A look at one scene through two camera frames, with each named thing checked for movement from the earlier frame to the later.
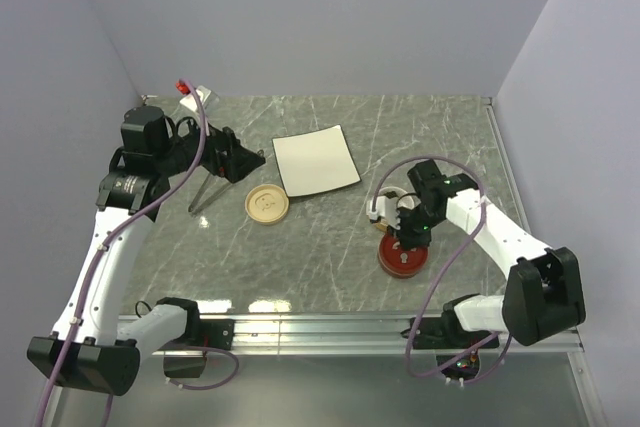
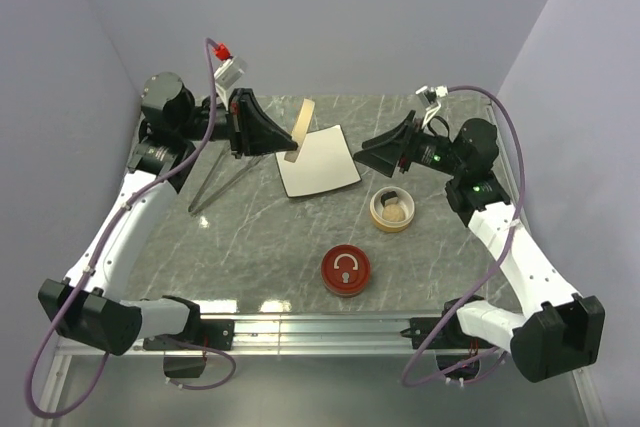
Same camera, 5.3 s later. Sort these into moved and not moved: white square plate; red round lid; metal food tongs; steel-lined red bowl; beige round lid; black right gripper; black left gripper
Moved: black left gripper; beige round lid; black right gripper; steel-lined red bowl; red round lid
Not moved: white square plate; metal food tongs
